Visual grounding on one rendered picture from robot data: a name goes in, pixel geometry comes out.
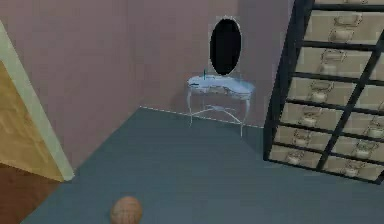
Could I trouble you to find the orange basketball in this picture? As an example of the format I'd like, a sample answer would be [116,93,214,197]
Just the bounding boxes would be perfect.
[109,195,144,224]

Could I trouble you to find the white dressing table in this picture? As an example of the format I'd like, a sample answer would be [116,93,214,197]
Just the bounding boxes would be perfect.
[186,74,257,138]

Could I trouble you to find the black oval mirror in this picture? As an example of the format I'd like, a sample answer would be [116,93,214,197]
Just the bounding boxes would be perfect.
[208,15,243,77]

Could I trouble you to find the black chest of beige drawers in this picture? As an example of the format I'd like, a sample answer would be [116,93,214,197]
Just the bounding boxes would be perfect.
[262,0,384,186]

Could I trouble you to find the wooden room door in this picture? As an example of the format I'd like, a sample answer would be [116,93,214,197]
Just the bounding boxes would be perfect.
[0,59,65,183]

